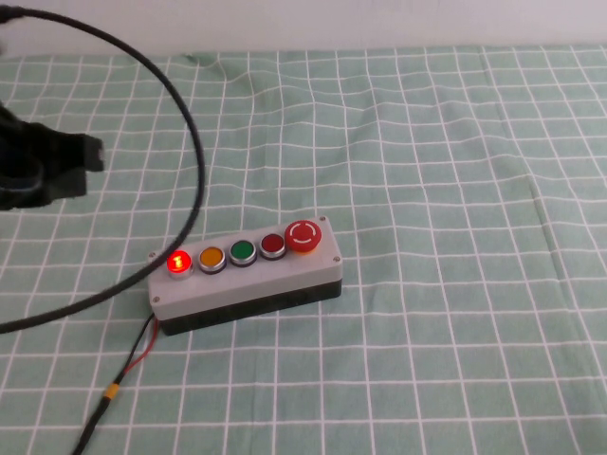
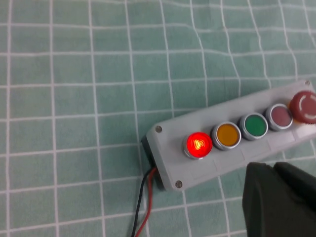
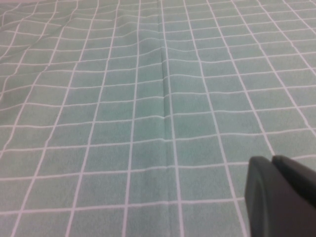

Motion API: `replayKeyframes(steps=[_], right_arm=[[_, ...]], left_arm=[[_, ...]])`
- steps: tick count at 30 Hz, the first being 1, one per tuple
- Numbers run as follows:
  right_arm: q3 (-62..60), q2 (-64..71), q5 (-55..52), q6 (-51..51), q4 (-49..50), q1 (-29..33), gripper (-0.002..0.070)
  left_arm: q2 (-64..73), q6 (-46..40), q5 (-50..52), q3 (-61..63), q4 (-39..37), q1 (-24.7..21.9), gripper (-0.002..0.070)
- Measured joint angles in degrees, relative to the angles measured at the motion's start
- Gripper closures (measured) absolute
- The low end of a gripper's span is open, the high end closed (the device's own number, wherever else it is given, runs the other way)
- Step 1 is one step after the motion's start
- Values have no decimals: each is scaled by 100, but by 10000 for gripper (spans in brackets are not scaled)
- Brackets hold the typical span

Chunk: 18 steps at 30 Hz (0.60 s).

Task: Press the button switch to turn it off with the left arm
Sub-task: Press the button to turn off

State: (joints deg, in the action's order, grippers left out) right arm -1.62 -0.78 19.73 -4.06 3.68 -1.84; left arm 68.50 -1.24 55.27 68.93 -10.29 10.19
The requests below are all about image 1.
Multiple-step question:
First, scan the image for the thin red wire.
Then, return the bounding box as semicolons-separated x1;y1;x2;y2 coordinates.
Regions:
117;318;161;381

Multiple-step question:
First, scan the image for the lit red push button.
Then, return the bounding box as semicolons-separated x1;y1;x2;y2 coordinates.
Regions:
166;249;194;281

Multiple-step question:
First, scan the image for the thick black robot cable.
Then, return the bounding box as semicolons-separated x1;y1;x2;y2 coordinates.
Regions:
0;4;208;335

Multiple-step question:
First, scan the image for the dark red push button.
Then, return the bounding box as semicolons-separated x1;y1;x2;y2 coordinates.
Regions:
258;232;287;261

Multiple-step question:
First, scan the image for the green push button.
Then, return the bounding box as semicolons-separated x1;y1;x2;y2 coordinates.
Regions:
229;239;259;267

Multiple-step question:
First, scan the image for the thin black wire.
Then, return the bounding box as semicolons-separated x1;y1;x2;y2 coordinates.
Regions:
113;313;157;386

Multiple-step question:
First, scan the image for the yellow push button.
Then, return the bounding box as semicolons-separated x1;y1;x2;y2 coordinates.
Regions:
196;246;228;275

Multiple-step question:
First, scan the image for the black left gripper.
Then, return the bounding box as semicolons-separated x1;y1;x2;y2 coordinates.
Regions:
0;100;106;212

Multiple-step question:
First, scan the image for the grey and black button box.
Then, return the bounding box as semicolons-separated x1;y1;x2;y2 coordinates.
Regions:
146;215;344;337

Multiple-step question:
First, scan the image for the black sleeved power cable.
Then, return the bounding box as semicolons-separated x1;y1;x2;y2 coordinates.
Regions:
69;397;113;455

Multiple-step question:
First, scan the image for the green checked tablecloth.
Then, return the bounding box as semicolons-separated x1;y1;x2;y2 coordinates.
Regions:
0;45;607;455

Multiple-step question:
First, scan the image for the red mushroom emergency stop button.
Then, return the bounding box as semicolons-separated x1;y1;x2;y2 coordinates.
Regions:
284;220;324;256

